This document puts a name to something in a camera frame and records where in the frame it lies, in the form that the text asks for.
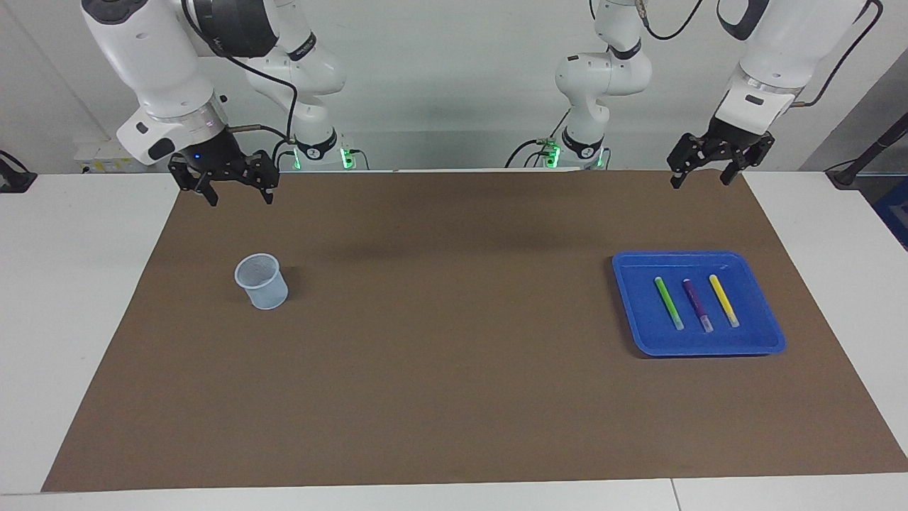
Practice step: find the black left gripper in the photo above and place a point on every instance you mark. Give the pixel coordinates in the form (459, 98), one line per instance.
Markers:
(727, 138)

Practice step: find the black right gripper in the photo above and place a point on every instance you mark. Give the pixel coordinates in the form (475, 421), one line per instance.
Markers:
(216, 156)

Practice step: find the yellow pen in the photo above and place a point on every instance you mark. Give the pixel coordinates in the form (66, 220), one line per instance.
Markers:
(723, 299)

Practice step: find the purple pen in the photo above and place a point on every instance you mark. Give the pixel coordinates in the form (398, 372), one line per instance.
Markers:
(697, 304)

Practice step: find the green pen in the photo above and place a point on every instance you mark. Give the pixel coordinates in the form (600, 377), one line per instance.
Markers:
(668, 301)

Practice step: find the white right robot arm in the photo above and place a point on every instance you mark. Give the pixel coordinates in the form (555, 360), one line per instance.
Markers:
(149, 57)

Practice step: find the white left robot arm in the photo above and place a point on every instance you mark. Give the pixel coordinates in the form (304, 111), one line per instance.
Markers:
(773, 50)

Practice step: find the white power box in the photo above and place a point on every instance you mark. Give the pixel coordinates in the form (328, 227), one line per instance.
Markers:
(106, 157)

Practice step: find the translucent plastic cup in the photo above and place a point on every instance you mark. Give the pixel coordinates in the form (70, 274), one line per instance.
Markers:
(266, 294)

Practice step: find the black stand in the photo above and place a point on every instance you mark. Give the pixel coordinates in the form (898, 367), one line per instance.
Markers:
(848, 174)

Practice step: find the blue plastic tray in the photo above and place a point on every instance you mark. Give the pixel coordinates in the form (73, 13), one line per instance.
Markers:
(645, 312)

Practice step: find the blue box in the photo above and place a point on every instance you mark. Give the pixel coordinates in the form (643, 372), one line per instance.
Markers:
(895, 213)

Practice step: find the brown table mat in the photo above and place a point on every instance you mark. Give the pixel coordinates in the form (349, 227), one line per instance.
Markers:
(454, 355)

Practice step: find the black clamp mount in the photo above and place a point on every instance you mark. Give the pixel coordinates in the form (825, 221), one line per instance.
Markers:
(14, 181)

